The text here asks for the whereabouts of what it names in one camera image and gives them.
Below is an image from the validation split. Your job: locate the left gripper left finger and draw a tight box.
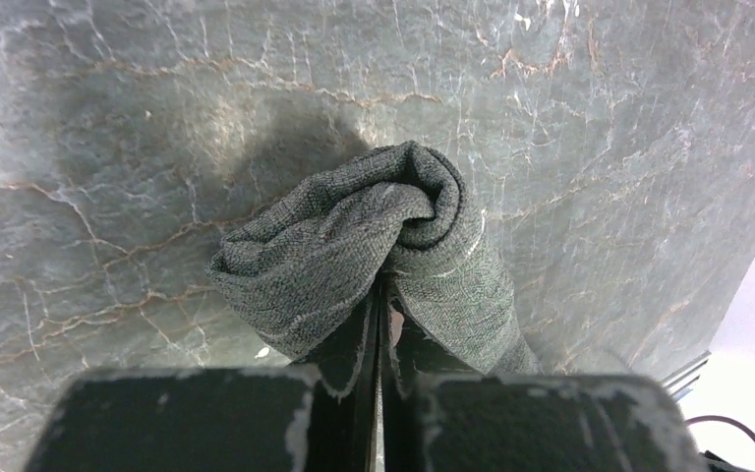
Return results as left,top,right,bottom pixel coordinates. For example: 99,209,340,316
26,289,379,471

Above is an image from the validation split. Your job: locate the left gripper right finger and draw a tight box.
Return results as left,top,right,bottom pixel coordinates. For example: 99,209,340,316
380,292,707,471

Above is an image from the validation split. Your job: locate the grey cloth napkin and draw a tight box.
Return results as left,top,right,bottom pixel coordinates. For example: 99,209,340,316
206,142,541,375

